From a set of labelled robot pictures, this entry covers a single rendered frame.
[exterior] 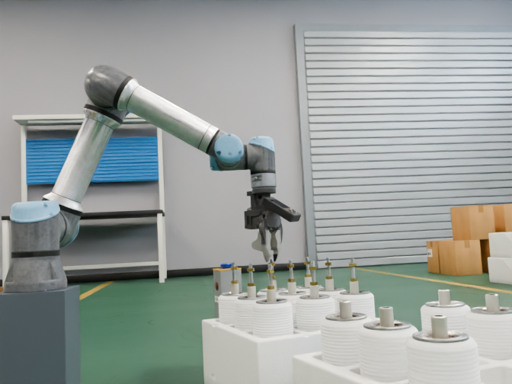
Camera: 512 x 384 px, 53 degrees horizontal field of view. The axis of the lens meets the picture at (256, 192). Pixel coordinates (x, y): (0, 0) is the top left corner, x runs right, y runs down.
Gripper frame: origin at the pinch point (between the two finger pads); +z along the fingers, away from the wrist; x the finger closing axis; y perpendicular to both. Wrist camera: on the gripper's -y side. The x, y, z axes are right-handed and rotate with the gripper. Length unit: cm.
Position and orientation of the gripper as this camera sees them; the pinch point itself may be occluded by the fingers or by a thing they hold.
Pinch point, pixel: (273, 257)
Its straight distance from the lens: 150.6
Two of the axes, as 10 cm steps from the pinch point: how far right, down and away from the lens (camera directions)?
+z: 0.5, 9.9, -0.9
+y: -7.9, 0.9, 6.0
